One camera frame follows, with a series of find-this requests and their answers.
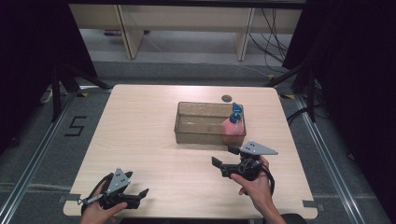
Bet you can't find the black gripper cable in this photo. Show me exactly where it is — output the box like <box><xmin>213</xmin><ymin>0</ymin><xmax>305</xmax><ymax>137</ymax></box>
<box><xmin>262</xmin><ymin>163</ymin><xmax>276</xmax><ymax>196</ymax></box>
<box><xmin>80</xmin><ymin>172</ymin><xmax>115</xmax><ymax>216</ymax></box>

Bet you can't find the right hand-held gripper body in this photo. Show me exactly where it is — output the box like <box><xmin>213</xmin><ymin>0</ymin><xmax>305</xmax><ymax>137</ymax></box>
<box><xmin>219</xmin><ymin>140</ymin><xmax>279</xmax><ymax>182</ymax></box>

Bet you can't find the beige wooden desk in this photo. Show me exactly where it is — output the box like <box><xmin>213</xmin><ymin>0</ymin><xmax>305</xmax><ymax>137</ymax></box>
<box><xmin>68</xmin><ymin>3</ymin><xmax>303</xmax><ymax>62</ymax></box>

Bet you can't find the clear brown plastic box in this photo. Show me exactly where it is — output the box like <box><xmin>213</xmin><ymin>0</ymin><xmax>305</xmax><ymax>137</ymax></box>
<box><xmin>173</xmin><ymin>101</ymin><xmax>248</xmax><ymax>147</ymax></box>

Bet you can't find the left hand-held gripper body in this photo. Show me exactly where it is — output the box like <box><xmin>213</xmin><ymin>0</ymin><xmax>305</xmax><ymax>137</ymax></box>
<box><xmin>98</xmin><ymin>167</ymin><xmax>142</xmax><ymax>211</ymax></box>

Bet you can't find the pink spray bottle blue top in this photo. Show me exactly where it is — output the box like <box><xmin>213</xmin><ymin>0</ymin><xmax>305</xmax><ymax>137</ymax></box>
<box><xmin>221</xmin><ymin>102</ymin><xmax>246</xmax><ymax>146</ymax></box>

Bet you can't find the person's left hand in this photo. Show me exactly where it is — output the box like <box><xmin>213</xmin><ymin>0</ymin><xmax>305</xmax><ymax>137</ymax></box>
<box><xmin>79</xmin><ymin>181</ymin><xmax>129</xmax><ymax>224</ymax></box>

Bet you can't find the bundle of black hanging cables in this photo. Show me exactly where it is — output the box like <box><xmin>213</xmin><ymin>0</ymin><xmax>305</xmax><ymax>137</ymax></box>
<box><xmin>247</xmin><ymin>7</ymin><xmax>290</xmax><ymax>67</ymax></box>

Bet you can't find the thick black floor cable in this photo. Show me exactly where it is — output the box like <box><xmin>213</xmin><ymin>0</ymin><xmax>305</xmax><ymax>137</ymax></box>
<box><xmin>286</xmin><ymin>105</ymin><xmax>329</xmax><ymax>126</ymax></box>

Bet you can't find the black curtain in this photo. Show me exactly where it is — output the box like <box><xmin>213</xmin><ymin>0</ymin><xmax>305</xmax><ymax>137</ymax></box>
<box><xmin>0</xmin><ymin>0</ymin><xmax>98</xmax><ymax>157</ymax></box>
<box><xmin>281</xmin><ymin>0</ymin><xmax>396</xmax><ymax>220</ymax></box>

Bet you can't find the black metal stand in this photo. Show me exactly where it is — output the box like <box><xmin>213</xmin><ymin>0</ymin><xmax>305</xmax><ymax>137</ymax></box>
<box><xmin>50</xmin><ymin>61</ymin><xmax>114</xmax><ymax>123</ymax></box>
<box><xmin>263</xmin><ymin>61</ymin><xmax>318</xmax><ymax>124</ymax></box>

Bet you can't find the person's right hand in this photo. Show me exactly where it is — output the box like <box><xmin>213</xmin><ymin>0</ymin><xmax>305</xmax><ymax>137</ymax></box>
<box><xmin>230</xmin><ymin>155</ymin><xmax>276</xmax><ymax>216</ymax></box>

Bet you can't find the person's dark clothing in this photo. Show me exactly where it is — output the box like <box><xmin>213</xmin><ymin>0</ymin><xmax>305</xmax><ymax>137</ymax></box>
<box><xmin>119</xmin><ymin>213</ymin><xmax>308</xmax><ymax>224</ymax></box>

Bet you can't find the aluminium floor rail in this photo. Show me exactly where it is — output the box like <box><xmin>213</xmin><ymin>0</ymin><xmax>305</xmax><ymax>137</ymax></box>
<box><xmin>0</xmin><ymin>92</ymin><xmax>78</xmax><ymax>224</ymax></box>
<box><xmin>293</xmin><ymin>92</ymin><xmax>368</xmax><ymax>224</ymax></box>

